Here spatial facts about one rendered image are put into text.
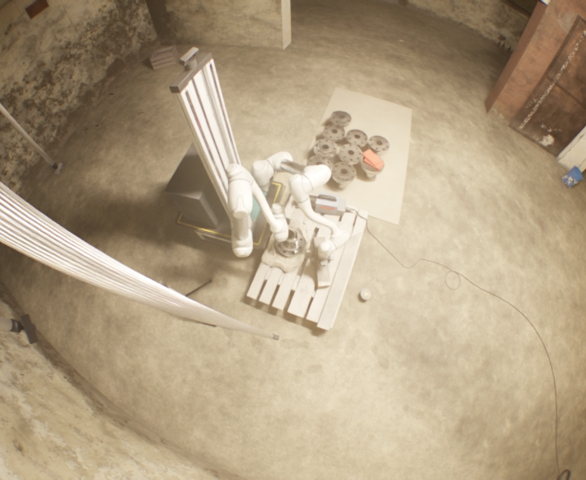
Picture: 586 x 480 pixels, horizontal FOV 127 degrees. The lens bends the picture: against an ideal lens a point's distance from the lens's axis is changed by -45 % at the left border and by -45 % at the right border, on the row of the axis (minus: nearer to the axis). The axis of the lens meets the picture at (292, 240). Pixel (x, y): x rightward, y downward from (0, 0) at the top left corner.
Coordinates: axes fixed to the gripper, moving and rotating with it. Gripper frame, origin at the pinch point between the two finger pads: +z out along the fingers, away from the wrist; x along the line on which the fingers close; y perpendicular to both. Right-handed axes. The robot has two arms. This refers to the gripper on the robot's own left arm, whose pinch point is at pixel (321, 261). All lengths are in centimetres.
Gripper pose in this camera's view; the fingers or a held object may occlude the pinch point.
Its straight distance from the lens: 235.1
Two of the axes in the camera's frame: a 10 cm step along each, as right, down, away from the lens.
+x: -10.0, 0.7, -0.1
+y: -0.7, -9.2, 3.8
